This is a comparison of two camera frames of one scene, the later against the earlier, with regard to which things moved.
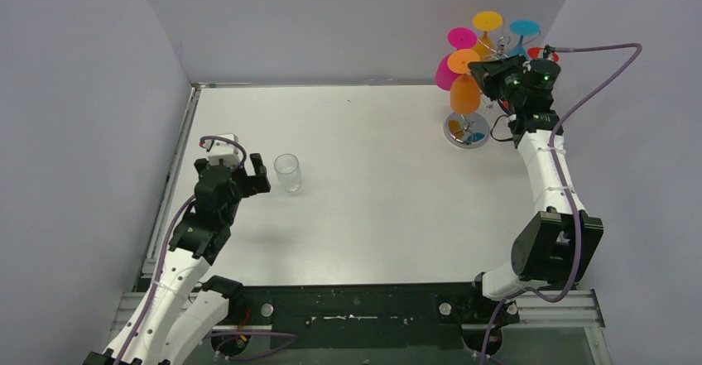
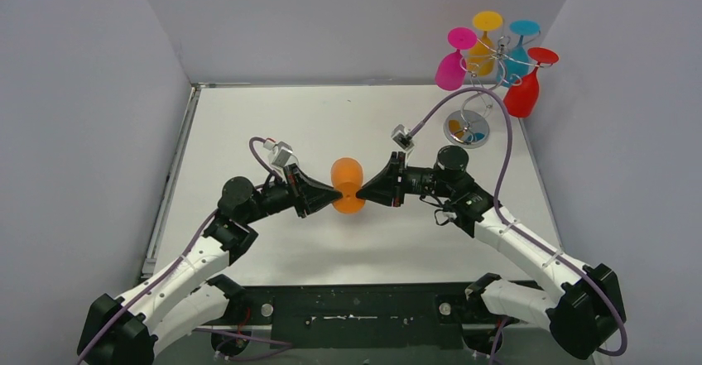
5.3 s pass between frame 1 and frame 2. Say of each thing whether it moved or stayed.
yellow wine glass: stayed
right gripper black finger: moved
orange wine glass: moved
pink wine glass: stayed
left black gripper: moved
